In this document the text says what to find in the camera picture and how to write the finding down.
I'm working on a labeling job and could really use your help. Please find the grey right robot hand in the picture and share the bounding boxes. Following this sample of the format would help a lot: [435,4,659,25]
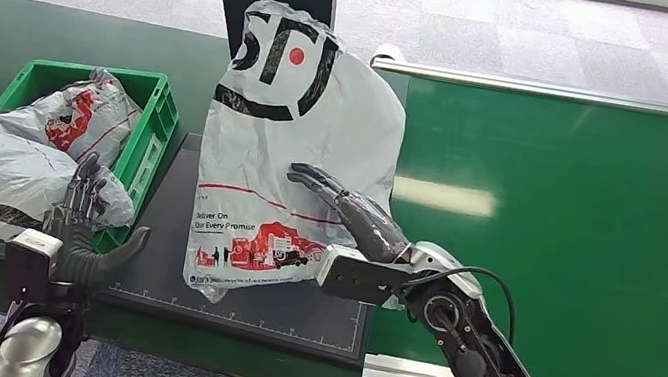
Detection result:
[275,160,423,268]

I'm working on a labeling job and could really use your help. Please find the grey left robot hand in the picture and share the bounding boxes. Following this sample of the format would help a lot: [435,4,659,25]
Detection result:
[34,146,163,299]

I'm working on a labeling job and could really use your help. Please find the black scanner machine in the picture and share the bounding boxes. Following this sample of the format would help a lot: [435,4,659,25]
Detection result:
[87,0,423,370]

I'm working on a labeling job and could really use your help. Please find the green conveyor belt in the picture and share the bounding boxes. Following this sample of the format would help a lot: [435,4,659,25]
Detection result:
[363,72,668,377]

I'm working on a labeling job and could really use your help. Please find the crumpled white courier bag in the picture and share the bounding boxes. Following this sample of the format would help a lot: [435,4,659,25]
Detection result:
[0,116,147,261]

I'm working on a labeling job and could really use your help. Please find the green plastic crate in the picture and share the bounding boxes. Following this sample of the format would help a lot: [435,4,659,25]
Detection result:
[0,48,186,285]

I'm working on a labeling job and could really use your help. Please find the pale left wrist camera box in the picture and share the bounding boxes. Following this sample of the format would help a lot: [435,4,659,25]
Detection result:
[0,225,65,309]

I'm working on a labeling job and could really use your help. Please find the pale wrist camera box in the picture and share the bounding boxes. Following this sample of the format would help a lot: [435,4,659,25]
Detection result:
[0,225,65,309]
[313,241,417,312]

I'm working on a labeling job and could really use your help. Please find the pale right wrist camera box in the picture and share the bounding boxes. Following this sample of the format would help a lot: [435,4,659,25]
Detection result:
[313,241,417,312]

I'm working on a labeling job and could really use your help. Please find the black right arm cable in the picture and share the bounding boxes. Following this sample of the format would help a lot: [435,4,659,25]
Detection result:
[397,255,526,349]

